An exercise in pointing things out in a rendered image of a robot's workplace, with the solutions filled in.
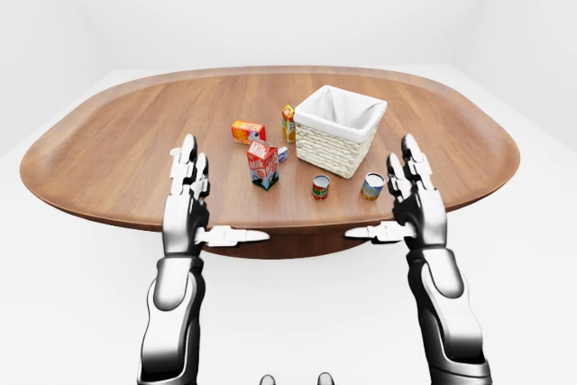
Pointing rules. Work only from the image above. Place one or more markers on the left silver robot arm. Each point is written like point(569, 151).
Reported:
point(170, 317)

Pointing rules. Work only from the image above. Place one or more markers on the orange juice carton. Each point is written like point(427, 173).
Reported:
point(288, 123)

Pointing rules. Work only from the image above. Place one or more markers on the small dark rounded shape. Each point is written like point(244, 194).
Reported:
point(324, 378)
point(268, 379)

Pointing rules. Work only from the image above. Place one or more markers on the woven basket with white liner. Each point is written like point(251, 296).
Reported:
point(338, 130)

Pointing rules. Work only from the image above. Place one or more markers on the red tomato sauce tin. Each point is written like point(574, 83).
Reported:
point(320, 187)

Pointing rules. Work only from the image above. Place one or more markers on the small blue and white box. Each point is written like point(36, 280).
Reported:
point(282, 154)

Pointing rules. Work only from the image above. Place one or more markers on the red and white milk carton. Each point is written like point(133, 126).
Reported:
point(262, 165)

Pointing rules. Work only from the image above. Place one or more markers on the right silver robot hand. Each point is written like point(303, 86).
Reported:
point(424, 218)

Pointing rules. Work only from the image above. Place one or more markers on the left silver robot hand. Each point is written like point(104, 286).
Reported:
point(180, 218)

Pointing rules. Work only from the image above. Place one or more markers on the orange butter box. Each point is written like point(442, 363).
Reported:
point(248, 131)

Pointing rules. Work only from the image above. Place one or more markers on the blue and yellow tin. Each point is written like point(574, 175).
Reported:
point(372, 186)

